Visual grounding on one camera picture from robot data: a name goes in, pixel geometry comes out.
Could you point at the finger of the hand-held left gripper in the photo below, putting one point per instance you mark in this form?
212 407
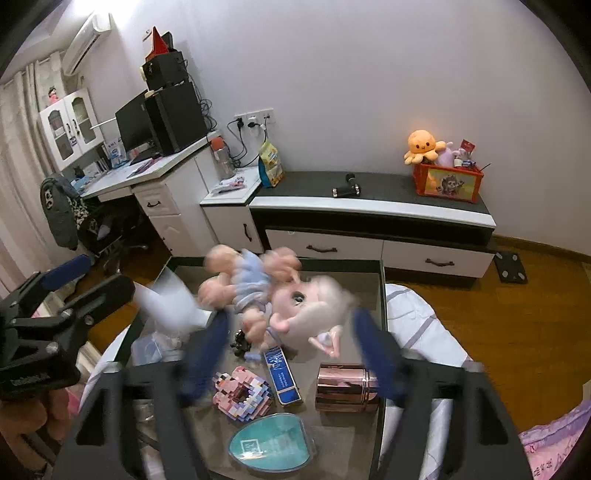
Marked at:
101 295
67 272

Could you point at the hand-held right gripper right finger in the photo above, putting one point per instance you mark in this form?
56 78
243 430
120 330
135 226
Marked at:
369 350

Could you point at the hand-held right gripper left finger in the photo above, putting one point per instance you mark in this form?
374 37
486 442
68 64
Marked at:
207 350

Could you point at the pink block donut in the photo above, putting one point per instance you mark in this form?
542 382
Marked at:
242 394

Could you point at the dark blue slim box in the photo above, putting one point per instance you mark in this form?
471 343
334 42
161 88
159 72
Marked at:
284 378

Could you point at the big-headed doll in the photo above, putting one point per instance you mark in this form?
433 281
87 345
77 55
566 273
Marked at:
300 304

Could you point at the person's left hand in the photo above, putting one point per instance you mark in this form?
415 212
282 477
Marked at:
55 415

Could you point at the small black figure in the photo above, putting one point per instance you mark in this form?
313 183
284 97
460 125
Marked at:
241 344

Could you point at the rose gold metal canister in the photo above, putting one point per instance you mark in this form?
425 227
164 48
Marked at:
346 387

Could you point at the striped bed sheet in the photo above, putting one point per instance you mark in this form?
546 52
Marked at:
415 323

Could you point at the clear plastic packet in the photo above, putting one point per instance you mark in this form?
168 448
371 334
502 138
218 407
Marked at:
150 348

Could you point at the black office chair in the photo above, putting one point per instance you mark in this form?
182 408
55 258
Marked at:
111 230

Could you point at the grey jacket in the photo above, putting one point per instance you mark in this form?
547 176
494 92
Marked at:
57 212

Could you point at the white desk with drawers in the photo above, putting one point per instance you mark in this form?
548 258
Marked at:
159 203

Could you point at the teal oval case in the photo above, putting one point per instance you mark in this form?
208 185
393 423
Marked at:
272 443

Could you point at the white side cabinet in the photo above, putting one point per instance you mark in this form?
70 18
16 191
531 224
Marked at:
228 226

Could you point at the blue and white boxes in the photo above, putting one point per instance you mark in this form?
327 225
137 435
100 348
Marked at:
115 152

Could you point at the pale curtain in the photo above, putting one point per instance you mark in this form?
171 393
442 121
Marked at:
18 147

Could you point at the white glass-door cabinet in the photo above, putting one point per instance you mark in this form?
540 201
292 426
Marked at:
64 134

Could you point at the black and white tv stand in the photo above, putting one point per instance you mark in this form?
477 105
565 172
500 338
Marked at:
392 189

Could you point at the black massage gun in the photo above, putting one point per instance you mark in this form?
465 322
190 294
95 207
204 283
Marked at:
345 189

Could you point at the black bathroom scale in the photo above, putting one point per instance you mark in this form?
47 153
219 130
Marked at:
510 267

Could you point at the black monitor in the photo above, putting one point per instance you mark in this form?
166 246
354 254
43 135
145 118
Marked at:
134 122

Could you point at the pink packet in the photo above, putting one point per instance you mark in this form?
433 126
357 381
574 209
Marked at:
231 183

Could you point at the small pink doll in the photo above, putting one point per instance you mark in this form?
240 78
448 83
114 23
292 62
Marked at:
53 94

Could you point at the red storage box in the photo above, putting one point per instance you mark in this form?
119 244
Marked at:
445 184

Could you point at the water bottle with red lid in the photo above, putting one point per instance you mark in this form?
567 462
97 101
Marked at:
224 159

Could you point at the black computer tower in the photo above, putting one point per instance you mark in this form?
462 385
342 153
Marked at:
178 117

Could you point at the yellow and blue snack bag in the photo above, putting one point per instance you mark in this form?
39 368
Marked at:
270 164

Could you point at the pink printed blanket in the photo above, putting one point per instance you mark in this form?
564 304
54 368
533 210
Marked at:
554 447

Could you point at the purple plush toy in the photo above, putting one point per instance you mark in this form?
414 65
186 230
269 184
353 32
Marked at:
447 157

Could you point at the orange octopus plush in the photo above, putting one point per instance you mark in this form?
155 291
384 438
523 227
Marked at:
422 145

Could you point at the black speaker box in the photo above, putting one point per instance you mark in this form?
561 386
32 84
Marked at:
164 71

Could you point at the white air conditioner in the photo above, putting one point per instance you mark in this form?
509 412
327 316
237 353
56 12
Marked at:
87 44

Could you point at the white wall socket strip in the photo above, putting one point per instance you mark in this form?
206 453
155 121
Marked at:
255 117

